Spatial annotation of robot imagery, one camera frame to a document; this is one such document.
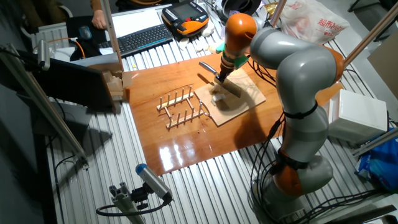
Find thin orange cable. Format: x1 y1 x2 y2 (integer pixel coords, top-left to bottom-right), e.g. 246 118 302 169
32 37 86 60

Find blue plastic bag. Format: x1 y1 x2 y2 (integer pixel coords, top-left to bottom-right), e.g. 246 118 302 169
354 130 398 192

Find large varnished wooden board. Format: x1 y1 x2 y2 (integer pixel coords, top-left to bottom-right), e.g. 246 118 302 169
124 46 345 177

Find brown cardboard pieces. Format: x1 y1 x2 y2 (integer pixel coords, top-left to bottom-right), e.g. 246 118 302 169
88 62 133 113

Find black round object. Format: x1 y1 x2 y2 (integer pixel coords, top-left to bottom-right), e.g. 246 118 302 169
221 0 262 19

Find dark computer mouse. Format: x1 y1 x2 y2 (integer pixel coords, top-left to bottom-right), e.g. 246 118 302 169
78 25 93 40

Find tan upright frame post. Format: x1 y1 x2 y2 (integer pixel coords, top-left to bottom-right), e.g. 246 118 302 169
99 0 124 65

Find aluminium pole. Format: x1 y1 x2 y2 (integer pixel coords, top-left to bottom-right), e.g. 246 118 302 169
269 0 289 28

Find brown cardboard panel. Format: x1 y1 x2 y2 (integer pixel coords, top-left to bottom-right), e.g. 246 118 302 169
366 30 398 100

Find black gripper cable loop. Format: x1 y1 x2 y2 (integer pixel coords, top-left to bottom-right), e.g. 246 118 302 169
247 58 277 87

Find black computer keyboard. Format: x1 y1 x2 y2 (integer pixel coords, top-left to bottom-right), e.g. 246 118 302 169
98 23 174 58

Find white red-print plastic bag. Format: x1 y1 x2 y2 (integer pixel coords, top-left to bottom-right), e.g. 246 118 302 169
279 0 351 45

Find light wooden cutting board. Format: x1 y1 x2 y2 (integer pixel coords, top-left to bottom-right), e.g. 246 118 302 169
193 67 267 127

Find aluminium frame strut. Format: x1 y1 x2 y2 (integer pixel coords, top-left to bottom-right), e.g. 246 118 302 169
0 43 90 170
353 127 398 158
343 1 398 68

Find black flat monitor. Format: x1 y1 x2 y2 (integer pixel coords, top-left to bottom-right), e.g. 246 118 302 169
17 49 116 113

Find large white radish chunk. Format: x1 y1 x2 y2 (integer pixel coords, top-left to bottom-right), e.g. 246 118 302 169
200 21 215 37

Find silver depth camera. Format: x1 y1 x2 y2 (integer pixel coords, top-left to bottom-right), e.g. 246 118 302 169
36 39 51 72

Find black camera cable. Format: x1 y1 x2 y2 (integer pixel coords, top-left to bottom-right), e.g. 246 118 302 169
95 198 171 217

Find person's bare hand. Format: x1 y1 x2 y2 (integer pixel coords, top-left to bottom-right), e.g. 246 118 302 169
91 8 108 30

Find silver camera with blue end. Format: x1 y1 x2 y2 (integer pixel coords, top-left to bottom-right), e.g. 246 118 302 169
135 163 174 203

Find orange black teach pendant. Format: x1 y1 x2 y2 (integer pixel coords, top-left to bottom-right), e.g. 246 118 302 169
160 0 211 38

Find steel cleaver knife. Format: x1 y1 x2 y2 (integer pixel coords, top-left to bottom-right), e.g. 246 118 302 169
198 61 243 98

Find black camera clamp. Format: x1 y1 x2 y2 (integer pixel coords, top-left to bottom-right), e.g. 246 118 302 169
130 183 150 210

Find black mouse pad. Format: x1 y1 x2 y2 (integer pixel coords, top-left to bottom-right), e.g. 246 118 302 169
65 15 108 62

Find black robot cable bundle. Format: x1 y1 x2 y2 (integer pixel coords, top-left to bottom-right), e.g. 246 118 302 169
249 114 383 224

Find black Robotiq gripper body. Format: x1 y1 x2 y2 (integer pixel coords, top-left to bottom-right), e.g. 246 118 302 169
218 65 233 79

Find wooden peg dish rack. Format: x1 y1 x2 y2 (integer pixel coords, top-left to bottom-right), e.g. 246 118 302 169
156 84 210 130

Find white plastic box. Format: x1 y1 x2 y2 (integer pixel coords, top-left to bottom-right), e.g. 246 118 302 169
323 89 389 144

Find aluminium profile camera mount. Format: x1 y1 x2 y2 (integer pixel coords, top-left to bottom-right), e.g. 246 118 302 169
108 182 146 224

